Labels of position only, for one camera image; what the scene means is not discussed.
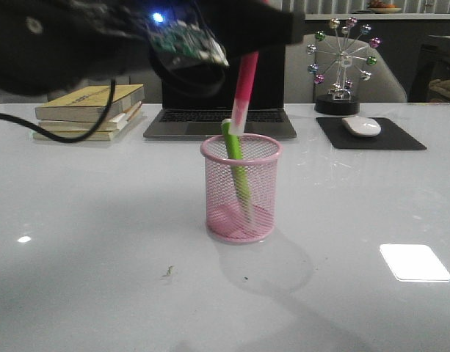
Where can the ferris wheel desk ornament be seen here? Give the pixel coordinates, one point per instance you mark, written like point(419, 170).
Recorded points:
point(344, 61)

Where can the middle white book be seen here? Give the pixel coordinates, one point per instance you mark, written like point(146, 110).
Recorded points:
point(117, 122)

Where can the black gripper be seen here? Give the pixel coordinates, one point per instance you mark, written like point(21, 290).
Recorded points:
point(47, 46)

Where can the pink highlighter pen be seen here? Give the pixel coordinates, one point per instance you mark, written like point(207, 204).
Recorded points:
point(244, 90)

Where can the yellow book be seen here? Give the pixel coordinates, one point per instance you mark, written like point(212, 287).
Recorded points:
point(88, 103)
point(97, 136)

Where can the bottom yellow book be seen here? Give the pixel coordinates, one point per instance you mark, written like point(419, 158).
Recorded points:
point(97, 136)

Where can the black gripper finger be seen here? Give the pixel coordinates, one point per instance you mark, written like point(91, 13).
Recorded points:
point(261, 25)

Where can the right grey armchair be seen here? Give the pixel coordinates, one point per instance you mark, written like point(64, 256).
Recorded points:
point(383, 87)

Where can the fruit bowl on counter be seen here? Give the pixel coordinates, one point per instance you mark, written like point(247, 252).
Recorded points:
point(382, 7)

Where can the top yellow book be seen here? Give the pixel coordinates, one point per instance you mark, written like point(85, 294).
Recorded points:
point(88, 103)

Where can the white computer mouse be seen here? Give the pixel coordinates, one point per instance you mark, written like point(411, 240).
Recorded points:
point(361, 126)

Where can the black mouse pad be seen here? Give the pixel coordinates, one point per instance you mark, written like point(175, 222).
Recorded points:
point(391, 136)

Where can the green circuit board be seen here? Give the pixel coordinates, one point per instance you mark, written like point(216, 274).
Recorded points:
point(185, 42)

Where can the grey open laptop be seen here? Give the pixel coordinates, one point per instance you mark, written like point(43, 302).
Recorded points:
point(183, 117)

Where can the pink mesh pen holder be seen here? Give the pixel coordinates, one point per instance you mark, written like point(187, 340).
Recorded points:
point(240, 193)

